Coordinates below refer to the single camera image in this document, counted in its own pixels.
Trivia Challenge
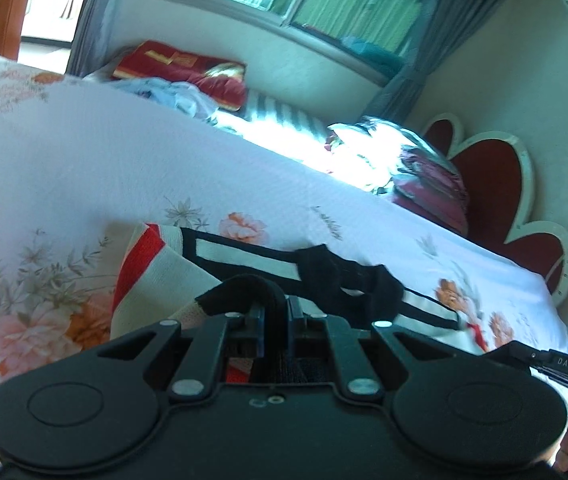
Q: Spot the striped knit sweater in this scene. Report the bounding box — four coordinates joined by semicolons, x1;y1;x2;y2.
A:
110;223;488;354

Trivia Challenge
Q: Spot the grey white striped pillow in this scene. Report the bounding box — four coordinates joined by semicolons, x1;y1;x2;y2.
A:
217;89;329;142

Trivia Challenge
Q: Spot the red heart headboard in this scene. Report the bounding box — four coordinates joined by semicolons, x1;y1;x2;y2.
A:
421;113;568;306

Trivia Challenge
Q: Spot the floral white bedspread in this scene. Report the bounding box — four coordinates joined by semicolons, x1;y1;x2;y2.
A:
0;58;568;383

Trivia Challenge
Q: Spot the light blue crumpled cloth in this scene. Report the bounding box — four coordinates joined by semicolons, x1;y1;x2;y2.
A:
107;77;219;122

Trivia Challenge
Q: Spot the red gold pillow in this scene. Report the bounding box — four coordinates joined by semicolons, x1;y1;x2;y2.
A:
112;40;247;112

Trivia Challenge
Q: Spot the grey left curtain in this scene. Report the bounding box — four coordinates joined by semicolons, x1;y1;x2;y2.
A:
66;0;120;77

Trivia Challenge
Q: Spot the grey curtain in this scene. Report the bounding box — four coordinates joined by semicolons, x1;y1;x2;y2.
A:
363;0;504;124
66;0;120;77

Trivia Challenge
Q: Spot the grey right curtain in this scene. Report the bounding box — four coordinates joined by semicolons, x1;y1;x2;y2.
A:
363;0;504;124

